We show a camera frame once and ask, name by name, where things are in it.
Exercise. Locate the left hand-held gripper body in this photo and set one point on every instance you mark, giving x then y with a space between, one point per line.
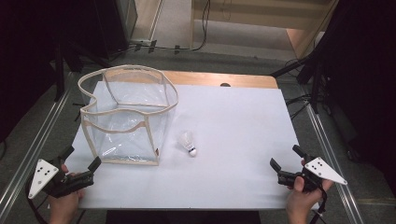
42 177

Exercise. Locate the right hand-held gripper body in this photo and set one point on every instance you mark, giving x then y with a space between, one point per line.
323 171

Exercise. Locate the clear plastic bag beige trim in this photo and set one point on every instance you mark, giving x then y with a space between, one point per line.
124 137

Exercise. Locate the white shuttlecock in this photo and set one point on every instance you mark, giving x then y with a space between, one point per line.
187 141

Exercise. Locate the person's left hand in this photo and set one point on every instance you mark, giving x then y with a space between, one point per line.
63 205

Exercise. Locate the person's right hand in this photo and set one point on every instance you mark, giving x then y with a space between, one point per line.
300 202

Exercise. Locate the white table sheet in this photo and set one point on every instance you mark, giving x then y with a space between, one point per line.
236 140

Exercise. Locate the black stand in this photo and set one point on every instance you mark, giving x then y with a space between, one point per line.
315 87
59 77

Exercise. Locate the black curtain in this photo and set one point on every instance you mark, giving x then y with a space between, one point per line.
28 46
367 77

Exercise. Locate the person's dark clothing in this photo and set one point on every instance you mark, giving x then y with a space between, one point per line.
183 217

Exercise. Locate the black cabinet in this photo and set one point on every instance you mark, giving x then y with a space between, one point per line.
112 25

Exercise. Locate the light wooden shelf unit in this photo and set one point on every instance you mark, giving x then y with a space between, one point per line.
249 18

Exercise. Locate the metal floor rail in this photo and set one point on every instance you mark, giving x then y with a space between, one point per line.
330 155
34 149

